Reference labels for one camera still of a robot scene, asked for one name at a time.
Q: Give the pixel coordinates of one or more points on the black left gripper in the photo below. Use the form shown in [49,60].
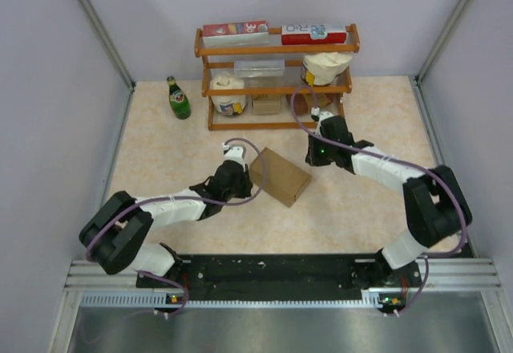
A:
[247,185]

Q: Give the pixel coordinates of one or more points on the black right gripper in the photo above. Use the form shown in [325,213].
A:
[312,157]

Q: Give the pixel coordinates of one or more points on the brown cardboard box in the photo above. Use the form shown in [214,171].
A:
[284,180]

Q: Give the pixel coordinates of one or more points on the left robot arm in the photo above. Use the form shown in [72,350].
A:
[115,236]

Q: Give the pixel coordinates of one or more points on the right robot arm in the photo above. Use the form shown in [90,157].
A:
[434,203]

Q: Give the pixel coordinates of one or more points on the red white carton box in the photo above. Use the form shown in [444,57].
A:
[311,34]

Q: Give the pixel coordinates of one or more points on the red foil wrap box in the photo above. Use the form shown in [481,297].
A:
[234,34]

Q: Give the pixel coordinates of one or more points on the brown scouring pad pack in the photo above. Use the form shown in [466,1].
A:
[303,103]

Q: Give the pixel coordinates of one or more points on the tan sponge block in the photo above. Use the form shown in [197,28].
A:
[266,104]

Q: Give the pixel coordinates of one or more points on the white bag upper shelf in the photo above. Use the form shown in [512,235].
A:
[321,69]

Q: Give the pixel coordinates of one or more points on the green glass bottle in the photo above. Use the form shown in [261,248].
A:
[178,100]

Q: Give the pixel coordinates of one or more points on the clear plastic container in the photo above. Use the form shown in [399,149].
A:
[259,68]

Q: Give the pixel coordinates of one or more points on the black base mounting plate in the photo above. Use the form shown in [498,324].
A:
[288,277]

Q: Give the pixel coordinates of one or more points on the orange wooden shelf rack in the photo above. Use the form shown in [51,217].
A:
[265,86]

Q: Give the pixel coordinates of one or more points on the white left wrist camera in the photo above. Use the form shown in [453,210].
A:
[235,153]

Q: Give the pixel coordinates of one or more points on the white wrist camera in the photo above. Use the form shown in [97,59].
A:
[318,116]
[235,153]

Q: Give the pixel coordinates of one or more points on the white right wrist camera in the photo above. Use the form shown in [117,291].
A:
[318,116]

